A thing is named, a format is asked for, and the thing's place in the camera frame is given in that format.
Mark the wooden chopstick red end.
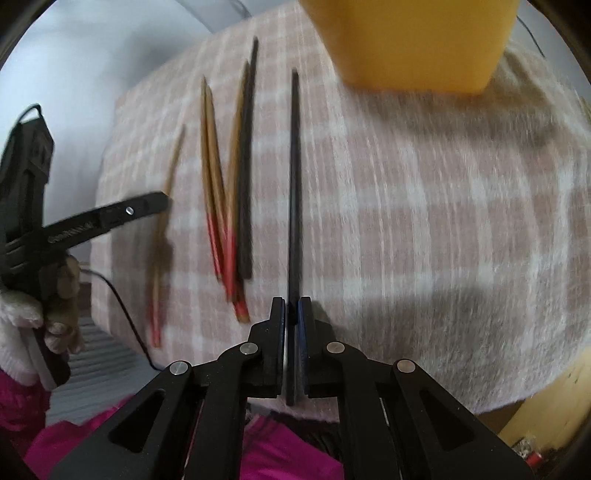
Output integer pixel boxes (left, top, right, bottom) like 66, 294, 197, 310
200, 77, 222, 282
204, 85, 250, 324
148, 124, 185, 348

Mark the yellow plastic container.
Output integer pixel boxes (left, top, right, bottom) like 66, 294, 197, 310
301, 0, 519, 94

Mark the left gloved hand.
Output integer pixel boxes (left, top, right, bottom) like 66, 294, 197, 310
1, 255, 84, 391

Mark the wooden chopstick beside black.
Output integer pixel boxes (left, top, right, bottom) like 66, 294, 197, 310
224, 61, 249, 302

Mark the pink plaid cloth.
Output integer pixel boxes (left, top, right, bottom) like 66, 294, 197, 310
97, 4, 590, 413

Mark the black cable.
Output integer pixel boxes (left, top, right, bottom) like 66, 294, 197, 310
78, 267, 164, 372

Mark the black camera box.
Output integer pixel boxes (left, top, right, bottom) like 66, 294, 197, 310
1, 104, 54, 254

